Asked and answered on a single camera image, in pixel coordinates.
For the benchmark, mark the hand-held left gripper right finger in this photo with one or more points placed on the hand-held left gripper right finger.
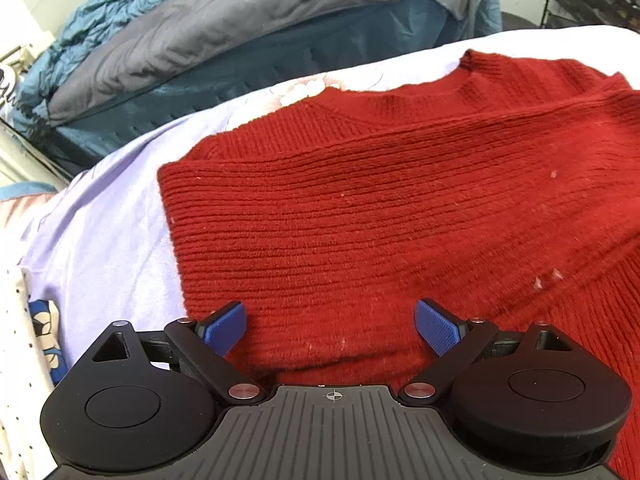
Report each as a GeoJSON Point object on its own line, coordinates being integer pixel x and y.
{"type": "Point", "coordinates": [440, 330]}

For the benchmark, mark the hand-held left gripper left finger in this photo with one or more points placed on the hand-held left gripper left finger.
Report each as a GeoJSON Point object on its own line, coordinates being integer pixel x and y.
{"type": "Point", "coordinates": [225, 327]}

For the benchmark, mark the red knit button cardigan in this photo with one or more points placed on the red knit button cardigan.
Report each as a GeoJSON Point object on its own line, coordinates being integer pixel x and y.
{"type": "Point", "coordinates": [375, 210]}

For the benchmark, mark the purple floral bedsheet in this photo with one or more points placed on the purple floral bedsheet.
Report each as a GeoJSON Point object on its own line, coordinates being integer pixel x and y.
{"type": "Point", "coordinates": [115, 220]}

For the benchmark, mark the blue floral cloth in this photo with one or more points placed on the blue floral cloth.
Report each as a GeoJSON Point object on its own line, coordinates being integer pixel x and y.
{"type": "Point", "coordinates": [42, 320]}

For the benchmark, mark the white polka dot cloth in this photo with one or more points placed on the white polka dot cloth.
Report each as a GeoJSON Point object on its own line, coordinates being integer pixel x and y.
{"type": "Point", "coordinates": [20, 360]}

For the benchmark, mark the blue crumpled blanket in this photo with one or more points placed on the blue crumpled blanket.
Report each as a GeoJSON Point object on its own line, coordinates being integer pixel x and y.
{"type": "Point", "coordinates": [200, 95]}

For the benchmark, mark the pink cloth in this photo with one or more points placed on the pink cloth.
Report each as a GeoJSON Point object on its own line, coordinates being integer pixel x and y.
{"type": "Point", "coordinates": [20, 210]}

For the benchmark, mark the grey blanket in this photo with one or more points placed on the grey blanket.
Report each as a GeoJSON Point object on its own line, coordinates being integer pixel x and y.
{"type": "Point", "coordinates": [200, 25]}

